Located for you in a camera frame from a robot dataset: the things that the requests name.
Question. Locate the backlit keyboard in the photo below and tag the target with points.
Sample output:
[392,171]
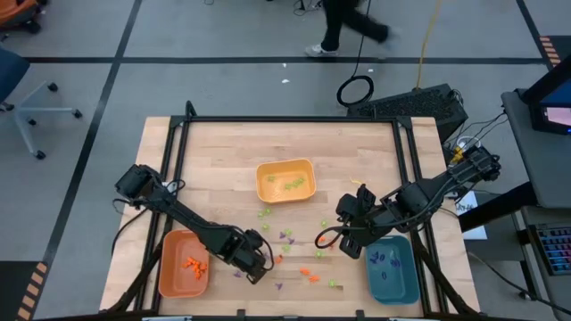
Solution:
[555,247]

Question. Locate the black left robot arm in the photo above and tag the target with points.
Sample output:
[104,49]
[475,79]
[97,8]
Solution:
[178,214]

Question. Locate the grey keyboard shelf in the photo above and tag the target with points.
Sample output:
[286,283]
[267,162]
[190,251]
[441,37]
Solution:
[535,290]

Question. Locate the orange chair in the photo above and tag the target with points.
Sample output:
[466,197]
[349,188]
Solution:
[18,11]

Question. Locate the black monitor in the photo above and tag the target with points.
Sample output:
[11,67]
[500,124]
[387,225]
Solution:
[551,102]

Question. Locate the black desk leg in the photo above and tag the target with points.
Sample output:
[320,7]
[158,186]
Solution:
[495,207]

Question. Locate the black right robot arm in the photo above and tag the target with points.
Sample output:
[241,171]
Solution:
[437,187]

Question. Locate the orange plastic bin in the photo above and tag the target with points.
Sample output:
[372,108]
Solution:
[176,281]

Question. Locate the grey desk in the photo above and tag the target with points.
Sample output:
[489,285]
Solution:
[540,165]

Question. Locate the white paper label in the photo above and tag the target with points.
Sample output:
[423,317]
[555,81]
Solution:
[470,214]

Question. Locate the black orange striped floor mat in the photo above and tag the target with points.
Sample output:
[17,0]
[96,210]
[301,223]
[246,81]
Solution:
[553,49]
[27,290]

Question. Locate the person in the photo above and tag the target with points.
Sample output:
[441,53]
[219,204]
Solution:
[332,22]

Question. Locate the yellow plastic bin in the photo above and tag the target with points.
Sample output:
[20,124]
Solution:
[285,194]

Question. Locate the blue office chair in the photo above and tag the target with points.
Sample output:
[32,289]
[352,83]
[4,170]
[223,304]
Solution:
[11,71]

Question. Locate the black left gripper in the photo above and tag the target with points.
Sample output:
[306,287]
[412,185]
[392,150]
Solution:
[247,252]

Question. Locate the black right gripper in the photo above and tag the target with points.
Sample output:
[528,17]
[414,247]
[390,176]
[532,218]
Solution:
[361,216]

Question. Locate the teal plastic bin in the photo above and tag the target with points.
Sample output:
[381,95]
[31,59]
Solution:
[392,290]

